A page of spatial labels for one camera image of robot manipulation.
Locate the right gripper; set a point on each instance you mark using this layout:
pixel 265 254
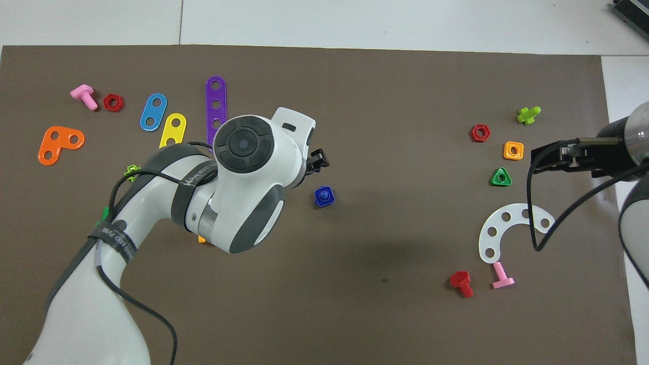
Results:
pixel 608 149

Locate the yellow two-hole plastic plate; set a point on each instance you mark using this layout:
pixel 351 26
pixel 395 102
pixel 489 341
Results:
pixel 173 130

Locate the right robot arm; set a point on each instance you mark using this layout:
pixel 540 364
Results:
pixel 634 218

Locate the red plastic screw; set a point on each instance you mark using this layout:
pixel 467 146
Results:
pixel 461 283

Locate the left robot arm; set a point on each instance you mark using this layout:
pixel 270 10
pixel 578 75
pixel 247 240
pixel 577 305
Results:
pixel 152 203

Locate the orange angled plastic plate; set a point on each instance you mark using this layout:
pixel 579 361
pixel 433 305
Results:
pixel 57 145

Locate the pink plastic screw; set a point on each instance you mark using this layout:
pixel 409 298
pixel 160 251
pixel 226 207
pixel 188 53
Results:
pixel 84 96
pixel 503 276

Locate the blue plastic screw with nut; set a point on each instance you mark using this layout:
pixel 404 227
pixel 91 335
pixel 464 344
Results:
pixel 323 196

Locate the white curved plastic plate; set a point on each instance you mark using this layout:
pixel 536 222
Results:
pixel 490 238

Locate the lime green plastic screw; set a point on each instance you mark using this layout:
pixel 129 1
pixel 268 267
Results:
pixel 528 115

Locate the orange plastic piece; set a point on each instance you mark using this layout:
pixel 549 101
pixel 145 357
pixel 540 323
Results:
pixel 203 240

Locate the orange square plastic nut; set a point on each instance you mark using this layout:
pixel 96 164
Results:
pixel 513 150

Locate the red hexagonal plastic nut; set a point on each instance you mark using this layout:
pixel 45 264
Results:
pixel 113 102
pixel 479 133

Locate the lime green plastic piece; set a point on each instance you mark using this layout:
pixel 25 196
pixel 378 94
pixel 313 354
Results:
pixel 131 171

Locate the blue two-hole plastic plate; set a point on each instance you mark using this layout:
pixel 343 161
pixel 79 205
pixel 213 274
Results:
pixel 153 112

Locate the green triangular plastic nut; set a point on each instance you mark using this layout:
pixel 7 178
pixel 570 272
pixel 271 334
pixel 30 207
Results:
pixel 501 177

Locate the purple plastic hole strip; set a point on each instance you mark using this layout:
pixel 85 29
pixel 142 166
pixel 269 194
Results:
pixel 216 101

